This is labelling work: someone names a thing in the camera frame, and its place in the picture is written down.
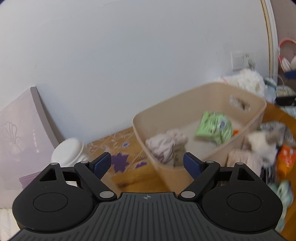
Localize orange snack packet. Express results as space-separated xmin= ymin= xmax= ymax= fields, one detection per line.
xmin=276 ymin=144 xmax=295 ymax=181

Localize green snack packet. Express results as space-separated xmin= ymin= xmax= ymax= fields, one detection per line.
xmin=196 ymin=111 xmax=233 ymax=146

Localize green plaid scrunchie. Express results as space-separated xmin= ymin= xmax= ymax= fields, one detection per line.
xmin=268 ymin=180 xmax=294 ymax=233

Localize white brown plush cat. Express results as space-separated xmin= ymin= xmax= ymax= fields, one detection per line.
xmin=242 ymin=121 xmax=286 ymax=168

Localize white thermos bottle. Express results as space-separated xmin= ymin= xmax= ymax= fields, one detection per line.
xmin=51 ymin=138 xmax=90 ymax=167

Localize lilac headboard panel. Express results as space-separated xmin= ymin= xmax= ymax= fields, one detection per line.
xmin=0 ymin=87 xmax=59 ymax=208

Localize floral patterned table mat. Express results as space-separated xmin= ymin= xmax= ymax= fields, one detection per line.
xmin=86 ymin=126 xmax=149 ymax=174

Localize beige plastic storage bin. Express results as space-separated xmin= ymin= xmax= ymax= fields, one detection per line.
xmin=132 ymin=82 xmax=266 ymax=194

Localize pink knitted cloth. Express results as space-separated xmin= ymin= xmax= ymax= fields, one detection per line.
xmin=145 ymin=129 xmax=188 ymax=167

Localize white fluffy plush toy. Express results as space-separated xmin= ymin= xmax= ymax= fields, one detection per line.
xmin=219 ymin=69 xmax=265 ymax=98

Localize red white headphones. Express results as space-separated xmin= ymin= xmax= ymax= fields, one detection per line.
xmin=278 ymin=38 xmax=296 ymax=73

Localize white wall switch socket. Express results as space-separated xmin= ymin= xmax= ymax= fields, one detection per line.
xmin=231 ymin=51 xmax=255 ymax=72

